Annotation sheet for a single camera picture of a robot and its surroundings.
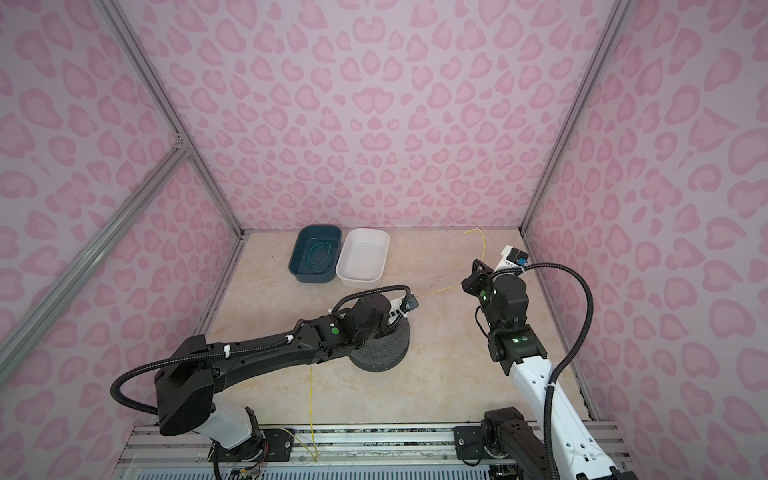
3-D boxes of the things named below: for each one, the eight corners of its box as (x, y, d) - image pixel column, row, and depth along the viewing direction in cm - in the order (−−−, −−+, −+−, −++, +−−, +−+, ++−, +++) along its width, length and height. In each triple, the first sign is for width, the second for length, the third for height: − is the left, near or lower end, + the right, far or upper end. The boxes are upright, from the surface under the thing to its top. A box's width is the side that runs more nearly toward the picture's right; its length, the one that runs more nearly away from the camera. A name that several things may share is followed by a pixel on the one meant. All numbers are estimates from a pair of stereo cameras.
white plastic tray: (336, 288, 103) (334, 281, 100) (344, 236, 119) (342, 227, 116) (389, 288, 103) (388, 280, 100) (390, 235, 119) (389, 227, 115)
